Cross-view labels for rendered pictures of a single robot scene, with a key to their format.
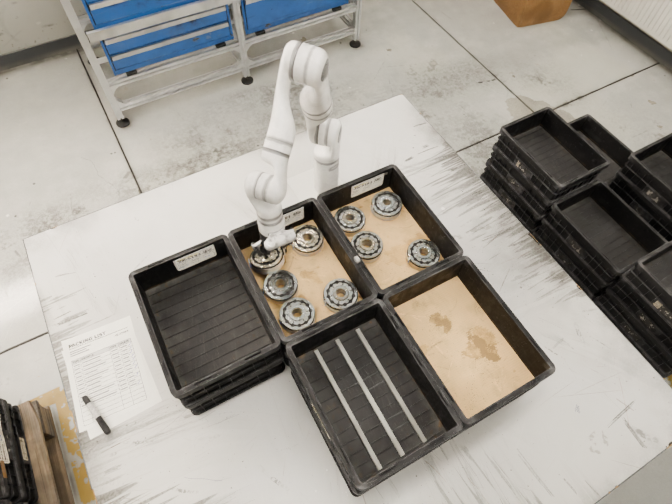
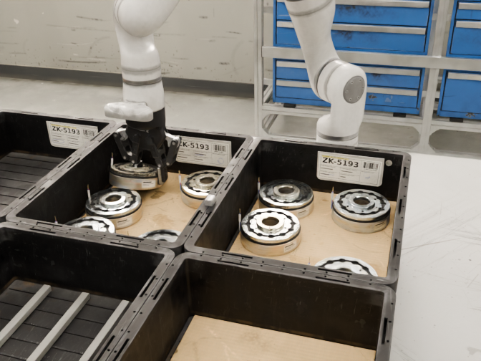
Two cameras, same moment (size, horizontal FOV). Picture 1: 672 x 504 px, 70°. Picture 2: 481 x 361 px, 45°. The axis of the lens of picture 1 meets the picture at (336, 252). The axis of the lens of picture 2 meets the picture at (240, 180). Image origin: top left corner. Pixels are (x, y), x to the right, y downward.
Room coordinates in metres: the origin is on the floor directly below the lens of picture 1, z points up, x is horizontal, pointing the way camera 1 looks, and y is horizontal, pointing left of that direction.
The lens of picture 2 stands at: (0.21, -0.69, 1.41)
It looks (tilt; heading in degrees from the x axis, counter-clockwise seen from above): 29 degrees down; 49
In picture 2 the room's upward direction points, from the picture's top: 1 degrees counter-clockwise
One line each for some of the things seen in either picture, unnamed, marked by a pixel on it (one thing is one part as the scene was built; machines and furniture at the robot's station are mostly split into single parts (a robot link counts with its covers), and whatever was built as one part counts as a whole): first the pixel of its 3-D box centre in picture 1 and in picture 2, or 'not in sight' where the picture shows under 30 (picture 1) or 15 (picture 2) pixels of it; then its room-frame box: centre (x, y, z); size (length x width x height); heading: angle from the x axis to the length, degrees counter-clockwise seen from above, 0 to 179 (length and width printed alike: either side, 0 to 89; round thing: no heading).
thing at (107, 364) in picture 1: (107, 372); not in sight; (0.40, 0.67, 0.70); 0.33 x 0.23 x 0.01; 32
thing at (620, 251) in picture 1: (590, 244); not in sight; (1.21, -1.16, 0.31); 0.40 x 0.30 x 0.34; 32
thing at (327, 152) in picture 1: (326, 140); (339, 101); (1.16, 0.05, 0.95); 0.09 x 0.09 x 0.17; 80
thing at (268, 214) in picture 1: (264, 196); (137, 36); (0.76, 0.19, 1.14); 0.09 x 0.07 x 0.15; 71
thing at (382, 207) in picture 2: (386, 203); (361, 204); (0.97, -0.16, 0.86); 0.10 x 0.10 x 0.01
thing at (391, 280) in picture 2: (387, 225); (311, 200); (0.84, -0.16, 0.92); 0.40 x 0.30 x 0.02; 31
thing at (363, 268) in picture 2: (423, 252); (343, 277); (0.78, -0.27, 0.86); 0.10 x 0.10 x 0.01
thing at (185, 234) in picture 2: (300, 265); (144, 178); (0.69, 0.10, 0.92); 0.40 x 0.30 x 0.02; 31
